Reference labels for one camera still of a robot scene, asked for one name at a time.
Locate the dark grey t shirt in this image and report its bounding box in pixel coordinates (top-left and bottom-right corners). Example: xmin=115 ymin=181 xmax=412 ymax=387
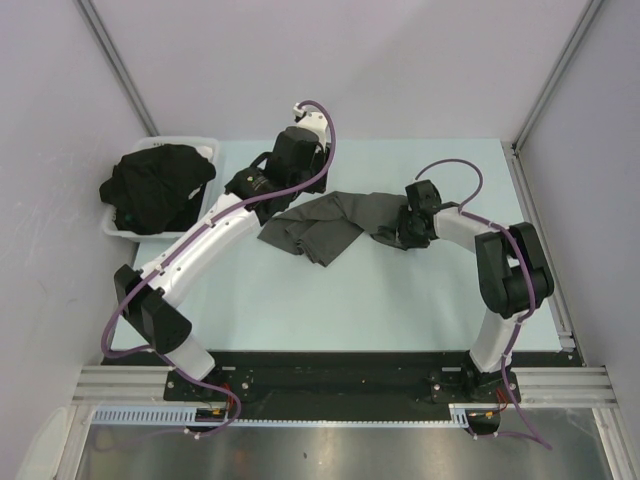
xmin=258 ymin=191 xmax=408 ymax=267

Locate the white t shirt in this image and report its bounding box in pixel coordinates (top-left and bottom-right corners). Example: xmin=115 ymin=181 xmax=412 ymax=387
xmin=188 ymin=145 xmax=217 ymax=200

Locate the black t shirt pile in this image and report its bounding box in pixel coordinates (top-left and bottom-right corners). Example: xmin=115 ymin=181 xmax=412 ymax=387
xmin=99 ymin=143 xmax=216 ymax=236

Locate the white plastic laundry bin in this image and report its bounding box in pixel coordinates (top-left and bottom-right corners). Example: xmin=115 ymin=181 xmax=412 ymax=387
xmin=102 ymin=134 xmax=224 ymax=245

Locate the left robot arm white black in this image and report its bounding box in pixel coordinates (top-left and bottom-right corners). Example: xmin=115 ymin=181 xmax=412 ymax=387
xmin=109 ymin=122 xmax=333 ymax=400

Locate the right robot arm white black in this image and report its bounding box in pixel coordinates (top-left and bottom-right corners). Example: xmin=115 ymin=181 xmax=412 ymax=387
xmin=396 ymin=180 xmax=555 ymax=401

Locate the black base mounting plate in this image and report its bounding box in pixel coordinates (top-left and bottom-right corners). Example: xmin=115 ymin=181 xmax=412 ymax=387
xmin=102 ymin=349 xmax=584 ymax=407

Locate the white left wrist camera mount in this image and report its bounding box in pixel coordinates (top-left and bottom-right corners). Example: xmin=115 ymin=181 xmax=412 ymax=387
xmin=293 ymin=102 xmax=330 ymax=148

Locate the aluminium right corner post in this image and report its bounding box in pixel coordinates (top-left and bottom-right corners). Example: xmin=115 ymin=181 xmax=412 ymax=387
xmin=514 ymin=0 xmax=609 ymax=151

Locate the aluminium corner post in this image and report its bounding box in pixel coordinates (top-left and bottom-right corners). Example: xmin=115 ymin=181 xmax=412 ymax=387
xmin=514 ymin=0 xmax=609 ymax=151
xmin=73 ymin=0 xmax=159 ymax=137

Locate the aluminium front frame rail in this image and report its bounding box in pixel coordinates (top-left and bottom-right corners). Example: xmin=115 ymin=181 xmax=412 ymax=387
xmin=72 ymin=366 xmax=618 ymax=409

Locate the aluminium left corner post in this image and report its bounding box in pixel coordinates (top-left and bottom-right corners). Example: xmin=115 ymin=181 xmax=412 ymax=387
xmin=73 ymin=0 xmax=159 ymax=137

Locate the light blue cable duct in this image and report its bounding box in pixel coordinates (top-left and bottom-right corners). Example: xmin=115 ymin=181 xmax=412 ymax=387
xmin=92 ymin=406 xmax=469 ymax=429

